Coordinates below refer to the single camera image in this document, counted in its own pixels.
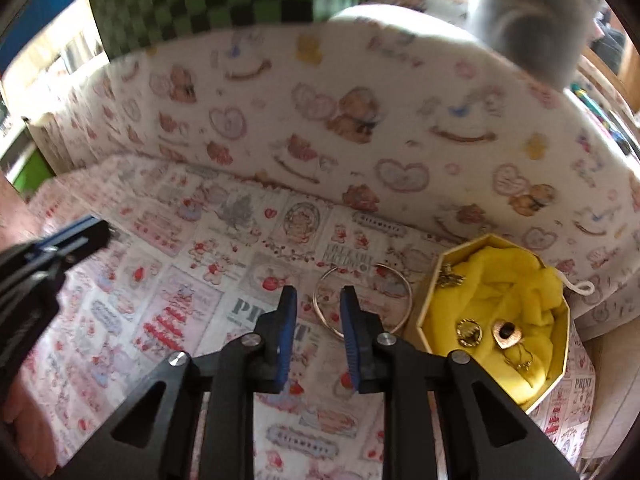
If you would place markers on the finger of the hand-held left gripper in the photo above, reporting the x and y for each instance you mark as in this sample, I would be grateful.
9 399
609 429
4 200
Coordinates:
87 242
65 234

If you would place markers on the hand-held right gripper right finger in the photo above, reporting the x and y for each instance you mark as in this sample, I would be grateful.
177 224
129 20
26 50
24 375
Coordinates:
350 340

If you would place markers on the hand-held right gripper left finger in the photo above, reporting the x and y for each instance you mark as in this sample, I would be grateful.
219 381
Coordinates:
286 340

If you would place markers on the thin metal bangle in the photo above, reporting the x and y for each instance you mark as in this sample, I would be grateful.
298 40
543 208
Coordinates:
327 321

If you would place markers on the small metal charm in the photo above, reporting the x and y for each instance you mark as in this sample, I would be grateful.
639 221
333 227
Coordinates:
450 276

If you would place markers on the brooch with black stone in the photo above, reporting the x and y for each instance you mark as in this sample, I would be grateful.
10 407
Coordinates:
506 335

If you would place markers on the octagonal gold box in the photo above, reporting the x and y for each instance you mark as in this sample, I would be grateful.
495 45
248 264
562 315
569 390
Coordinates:
555 360

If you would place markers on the person's left hand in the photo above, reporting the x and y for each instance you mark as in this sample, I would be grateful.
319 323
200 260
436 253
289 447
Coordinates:
27 420

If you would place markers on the red print tablecloth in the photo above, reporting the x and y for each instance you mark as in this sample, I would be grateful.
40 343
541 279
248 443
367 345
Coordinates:
150 270

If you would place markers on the bear print cloth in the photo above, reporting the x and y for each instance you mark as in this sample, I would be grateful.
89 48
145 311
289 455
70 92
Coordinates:
350 125

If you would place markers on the green checkered tissue box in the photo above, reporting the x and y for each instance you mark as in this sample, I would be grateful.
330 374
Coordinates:
200 0

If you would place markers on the coloured pens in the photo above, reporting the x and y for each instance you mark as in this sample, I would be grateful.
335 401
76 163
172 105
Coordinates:
607 115

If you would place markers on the clear plastic jar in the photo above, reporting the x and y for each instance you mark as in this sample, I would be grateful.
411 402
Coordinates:
535 20

